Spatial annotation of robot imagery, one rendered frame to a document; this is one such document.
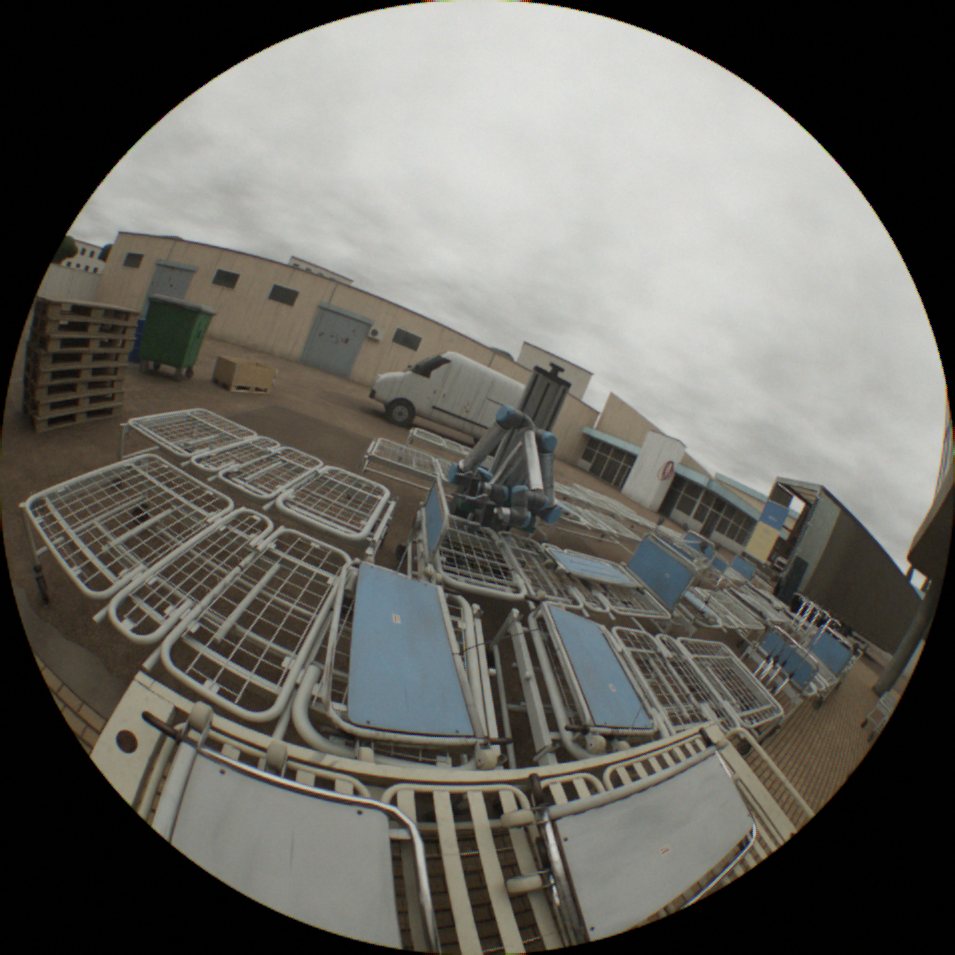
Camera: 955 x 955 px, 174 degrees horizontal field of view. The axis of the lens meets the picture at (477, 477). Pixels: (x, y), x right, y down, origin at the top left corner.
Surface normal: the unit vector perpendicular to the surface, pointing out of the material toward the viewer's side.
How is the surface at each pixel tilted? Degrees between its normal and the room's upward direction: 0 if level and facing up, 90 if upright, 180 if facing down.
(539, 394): 90
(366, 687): 5
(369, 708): 5
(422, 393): 89
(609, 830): 6
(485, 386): 88
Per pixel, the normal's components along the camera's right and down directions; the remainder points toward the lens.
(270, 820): 0.44, -0.87
